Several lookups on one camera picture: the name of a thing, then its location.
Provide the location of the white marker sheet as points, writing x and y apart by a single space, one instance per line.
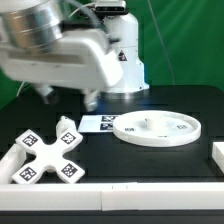
96 123

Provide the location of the white U-shaped border frame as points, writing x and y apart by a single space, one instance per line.
103 197

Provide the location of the white cross-shaped table base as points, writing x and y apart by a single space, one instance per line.
49 157

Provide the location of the white round table top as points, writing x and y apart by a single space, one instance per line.
156 128

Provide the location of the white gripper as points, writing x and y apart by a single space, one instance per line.
81 59

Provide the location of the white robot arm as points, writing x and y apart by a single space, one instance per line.
34 25

